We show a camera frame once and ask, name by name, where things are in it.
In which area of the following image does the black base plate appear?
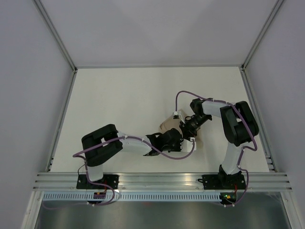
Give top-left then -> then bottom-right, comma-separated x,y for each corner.
76,174 -> 119,190
197,174 -> 246,190

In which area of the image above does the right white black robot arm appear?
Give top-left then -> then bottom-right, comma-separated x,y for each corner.
179,98 -> 259,188

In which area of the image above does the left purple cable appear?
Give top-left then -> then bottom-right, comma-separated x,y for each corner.
42,135 -> 195,210

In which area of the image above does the right aluminium frame post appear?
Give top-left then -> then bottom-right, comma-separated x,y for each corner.
240,0 -> 285,71

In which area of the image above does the purple cable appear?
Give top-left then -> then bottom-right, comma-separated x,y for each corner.
174,90 -> 258,208
42,135 -> 195,210

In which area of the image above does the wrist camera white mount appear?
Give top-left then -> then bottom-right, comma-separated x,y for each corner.
173,110 -> 185,122
181,137 -> 197,153

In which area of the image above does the white slotted cable duct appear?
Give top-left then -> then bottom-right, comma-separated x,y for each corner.
43,191 -> 221,202

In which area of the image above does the left aluminium frame post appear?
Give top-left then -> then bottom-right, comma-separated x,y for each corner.
32,0 -> 77,73

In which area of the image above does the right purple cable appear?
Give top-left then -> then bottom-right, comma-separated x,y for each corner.
174,90 -> 258,208

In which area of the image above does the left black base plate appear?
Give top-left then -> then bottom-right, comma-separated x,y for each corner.
76,174 -> 119,190

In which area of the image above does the aluminium mounting rail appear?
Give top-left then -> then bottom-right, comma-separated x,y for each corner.
32,172 -> 292,192

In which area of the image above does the beige cloth napkin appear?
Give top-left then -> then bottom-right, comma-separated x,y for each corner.
158,116 -> 203,148

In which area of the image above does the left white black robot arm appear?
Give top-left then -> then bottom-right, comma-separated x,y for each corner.
81,124 -> 183,189

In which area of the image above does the aluminium frame post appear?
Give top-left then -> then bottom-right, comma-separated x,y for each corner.
240,0 -> 285,71
32,0 -> 77,73

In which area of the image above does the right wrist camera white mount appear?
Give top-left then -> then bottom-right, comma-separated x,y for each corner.
173,110 -> 185,122

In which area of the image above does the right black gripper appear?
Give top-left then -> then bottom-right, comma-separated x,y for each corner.
179,114 -> 211,142

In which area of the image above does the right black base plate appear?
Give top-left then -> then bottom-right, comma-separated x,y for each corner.
197,174 -> 246,190

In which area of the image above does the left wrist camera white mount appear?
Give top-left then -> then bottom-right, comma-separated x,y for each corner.
181,137 -> 197,153

